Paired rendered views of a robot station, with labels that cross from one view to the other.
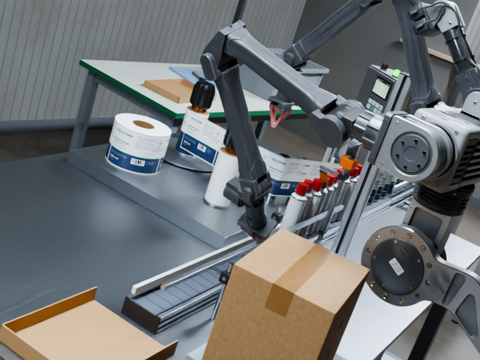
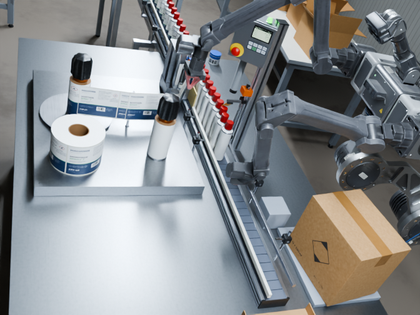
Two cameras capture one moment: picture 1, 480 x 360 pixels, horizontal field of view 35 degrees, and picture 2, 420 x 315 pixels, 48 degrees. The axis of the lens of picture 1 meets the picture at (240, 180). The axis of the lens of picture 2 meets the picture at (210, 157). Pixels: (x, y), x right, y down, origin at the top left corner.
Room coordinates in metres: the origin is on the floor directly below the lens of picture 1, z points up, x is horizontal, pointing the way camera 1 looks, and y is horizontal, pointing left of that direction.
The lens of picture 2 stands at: (1.27, 1.19, 2.17)
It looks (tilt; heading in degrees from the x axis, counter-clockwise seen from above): 38 degrees down; 306
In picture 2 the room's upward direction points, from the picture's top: 19 degrees clockwise
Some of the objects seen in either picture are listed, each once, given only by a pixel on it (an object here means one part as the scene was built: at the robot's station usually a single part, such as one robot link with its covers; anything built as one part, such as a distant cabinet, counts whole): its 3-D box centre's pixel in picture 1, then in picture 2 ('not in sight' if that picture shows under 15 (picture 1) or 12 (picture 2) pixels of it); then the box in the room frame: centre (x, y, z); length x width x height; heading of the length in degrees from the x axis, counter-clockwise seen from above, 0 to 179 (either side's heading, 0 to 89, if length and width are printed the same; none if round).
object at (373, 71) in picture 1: (383, 103); (254, 39); (2.39, -0.36, 1.38); 0.17 x 0.10 x 0.19; 29
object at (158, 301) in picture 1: (293, 240); (210, 147); (2.32, -0.23, 0.86); 1.65 x 0.08 x 0.04; 154
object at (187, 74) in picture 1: (198, 78); not in sight; (4.38, 0.42, 0.81); 0.32 x 0.24 x 0.01; 43
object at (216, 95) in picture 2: (321, 202); (211, 112); (2.43, -0.29, 0.98); 0.05 x 0.05 x 0.20
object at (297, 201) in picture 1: (293, 212); (223, 140); (2.24, -0.19, 0.98); 0.05 x 0.05 x 0.20
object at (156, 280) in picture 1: (245, 241); (224, 184); (2.08, -0.07, 0.91); 1.07 x 0.01 x 0.02; 154
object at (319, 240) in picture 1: (326, 196); (230, 115); (2.31, -0.28, 1.05); 0.10 x 0.04 x 0.33; 64
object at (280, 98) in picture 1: (286, 94); (197, 63); (2.39, -0.05, 1.31); 0.10 x 0.07 x 0.07; 155
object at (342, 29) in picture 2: not in sight; (326, 27); (2.96, -1.99, 0.97); 0.51 x 0.42 x 0.37; 63
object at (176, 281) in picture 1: (271, 238); (243, 175); (2.05, -0.14, 0.96); 1.07 x 0.01 x 0.01; 154
